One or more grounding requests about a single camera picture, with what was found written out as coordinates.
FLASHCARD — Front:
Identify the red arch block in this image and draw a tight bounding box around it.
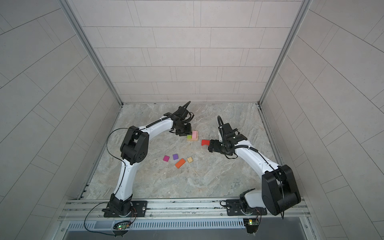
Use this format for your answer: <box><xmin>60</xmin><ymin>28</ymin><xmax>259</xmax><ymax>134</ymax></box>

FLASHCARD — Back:
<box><xmin>201</xmin><ymin>140</ymin><xmax>210</xmax><ymax>146</ymax></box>

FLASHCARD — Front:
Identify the pink block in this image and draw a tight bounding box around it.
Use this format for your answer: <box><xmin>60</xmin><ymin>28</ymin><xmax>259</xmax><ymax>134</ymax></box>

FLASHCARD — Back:
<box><xmin>192</xmin><ymin>131</ymin><xmax>199</xmax><ymax>141</ymax></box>

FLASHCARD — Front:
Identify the orange block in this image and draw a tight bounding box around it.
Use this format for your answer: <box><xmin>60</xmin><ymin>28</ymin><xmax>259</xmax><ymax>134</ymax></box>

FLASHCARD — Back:
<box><xmin>175</xmin><ymin>159</ymin><xmax>186</xmax><ymax>169</ymax></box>

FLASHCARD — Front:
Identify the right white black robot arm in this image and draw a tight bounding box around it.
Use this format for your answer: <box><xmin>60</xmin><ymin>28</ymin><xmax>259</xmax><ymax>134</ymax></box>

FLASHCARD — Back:
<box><xmin>208</xmin><ymin>140</ymin><xmax>301</xmax><ymax>216</ymax></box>

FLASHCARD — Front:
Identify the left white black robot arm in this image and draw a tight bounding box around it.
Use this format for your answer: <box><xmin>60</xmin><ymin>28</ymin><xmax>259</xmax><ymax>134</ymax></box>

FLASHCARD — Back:
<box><xmin>102</xmin><ymin>113</ymin><xmax>194</xmax><ymax>218</ymax></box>

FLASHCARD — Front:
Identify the left corrugated black conduit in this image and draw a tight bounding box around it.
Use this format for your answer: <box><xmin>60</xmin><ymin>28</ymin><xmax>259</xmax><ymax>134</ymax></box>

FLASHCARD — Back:
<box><xmin>145</xmin><ymin>101</ymin><xmax>191</xmax><ymax>128</ymax></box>

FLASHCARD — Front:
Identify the corrugated black conduit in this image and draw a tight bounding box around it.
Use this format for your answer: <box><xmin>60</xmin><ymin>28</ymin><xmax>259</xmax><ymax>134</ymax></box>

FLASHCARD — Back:
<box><xmin>217</xmin><ymin>116</ymin><xmax>224</xmax><ymax>135</ymax></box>
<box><xmin>145</xmin><ymin>101</ymin><xmax>191</xmax><ymax>128</ymax></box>

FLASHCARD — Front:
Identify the right corrugated black conduit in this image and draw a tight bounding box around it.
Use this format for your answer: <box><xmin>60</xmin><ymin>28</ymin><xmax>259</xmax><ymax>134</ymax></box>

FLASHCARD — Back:
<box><xmin>217</xmin><ymin>116</ymin><xmax>224</xmax><ymax>135</ymax></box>

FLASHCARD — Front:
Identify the right controller board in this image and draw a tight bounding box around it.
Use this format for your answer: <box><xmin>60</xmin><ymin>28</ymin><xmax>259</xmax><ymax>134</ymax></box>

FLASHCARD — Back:
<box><xmin>243</xmin><ymin>219</ymin><xmax>260</xmax><ymax>234</ymax></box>

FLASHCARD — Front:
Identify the controller board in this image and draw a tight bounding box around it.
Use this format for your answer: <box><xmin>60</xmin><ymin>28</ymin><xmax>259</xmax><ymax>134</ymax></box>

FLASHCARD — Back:
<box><xmin>113</xmin><ymin>221</ymin><xmax>132</xmax><ymax>231</ymax></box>
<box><xmin>243</xmin><ymin>219</ymin><xmax>260</xmax><ymax>234</ymax></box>

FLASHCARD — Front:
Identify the left controller board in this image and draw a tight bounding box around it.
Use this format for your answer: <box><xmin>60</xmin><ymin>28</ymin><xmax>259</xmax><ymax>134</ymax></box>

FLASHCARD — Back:
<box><xmin>113</xmin><ymin>221</ymin><xmax>132</xmax><ymax>231</ymax></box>

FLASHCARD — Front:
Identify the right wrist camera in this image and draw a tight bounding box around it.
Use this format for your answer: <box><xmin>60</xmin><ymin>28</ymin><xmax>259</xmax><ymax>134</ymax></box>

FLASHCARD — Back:
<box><xmin>219</xmin><ymin>123</ymin><xmax>248</xmax><ymax>145</ymax></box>

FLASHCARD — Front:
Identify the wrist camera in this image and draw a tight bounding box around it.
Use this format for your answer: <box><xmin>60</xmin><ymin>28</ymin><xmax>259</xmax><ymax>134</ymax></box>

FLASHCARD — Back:
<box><xmin>219</xmin><ymin>123</ymin><xmax>248</xmax><ymax>145</ymax></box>
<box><xmin>175</xmin><ymin>106</ymin><xmax>195</xmax><ymax>123</ymax></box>

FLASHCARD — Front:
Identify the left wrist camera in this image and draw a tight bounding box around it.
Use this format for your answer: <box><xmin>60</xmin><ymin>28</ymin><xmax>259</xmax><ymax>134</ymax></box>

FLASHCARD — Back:
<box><xmin>175</xmin><ymin>106</ymin><xmax>195</xmax><ymax>123</ymax></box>

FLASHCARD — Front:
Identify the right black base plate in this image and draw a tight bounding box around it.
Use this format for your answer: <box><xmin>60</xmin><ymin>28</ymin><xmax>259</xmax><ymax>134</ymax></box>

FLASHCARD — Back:
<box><xmin>220</xmin><ymin>199</ymin><xmax>267</xmax><ymax>216</ymax></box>

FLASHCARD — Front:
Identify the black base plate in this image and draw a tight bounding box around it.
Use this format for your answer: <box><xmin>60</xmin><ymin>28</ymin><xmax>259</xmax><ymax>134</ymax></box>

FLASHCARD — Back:
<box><xmin>220</xmin><ymin>199</ymin><xmax>267</xmax><ymax>216</ymax></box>
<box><xmin>102</xmin><ymin>201</ymin><xmax>148</xmax><ymax>218</ymax></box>

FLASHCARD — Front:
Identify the left black cable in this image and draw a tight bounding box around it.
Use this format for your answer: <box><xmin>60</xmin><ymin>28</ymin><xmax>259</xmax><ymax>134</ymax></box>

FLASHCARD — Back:
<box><xmin>83</xmin><ymin>127</ymin><xmax>133</xmax><ymax>237</ymax></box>

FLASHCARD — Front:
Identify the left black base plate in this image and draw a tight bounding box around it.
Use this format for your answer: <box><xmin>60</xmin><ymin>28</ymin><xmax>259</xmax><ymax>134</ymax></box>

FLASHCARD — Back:
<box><xmin>102</xmin><ymin>201</ymin><xmax>148</xmax><ymax>218</ymax></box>

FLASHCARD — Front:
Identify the aluminium mounting rail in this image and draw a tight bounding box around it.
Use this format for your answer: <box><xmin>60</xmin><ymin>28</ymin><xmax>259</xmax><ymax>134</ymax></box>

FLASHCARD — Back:
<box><xmin>58</xmin><ymin>196</ymin><xmax>311</xmax><ymax>221</ymax></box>

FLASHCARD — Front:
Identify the left aluminium corner post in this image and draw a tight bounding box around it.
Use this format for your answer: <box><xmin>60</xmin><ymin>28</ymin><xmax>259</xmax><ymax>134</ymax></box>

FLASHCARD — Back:
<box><xmin>58</xmin><ymin>0</ymin><xmax>124</xmax><ymax>107</ymax></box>

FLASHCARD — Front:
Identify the aluminium corner post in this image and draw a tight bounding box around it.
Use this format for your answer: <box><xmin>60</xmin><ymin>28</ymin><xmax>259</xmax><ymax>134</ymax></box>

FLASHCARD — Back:
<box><xmin>259</xmin><ymin>0</ymin><xmax>312</xmax><ymax>106</ymax></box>
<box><xmin>58</xmin><ymin>0</ymin><xmax>124</xmax><ymax>107</ymax></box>

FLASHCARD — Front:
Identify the right aluminium corner post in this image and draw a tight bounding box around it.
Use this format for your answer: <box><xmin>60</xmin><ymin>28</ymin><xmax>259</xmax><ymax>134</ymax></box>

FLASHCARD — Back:
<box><xmin>259</xmin><ymin>0</ymin><xmax>312</xmax><ymax>106</ymax></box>

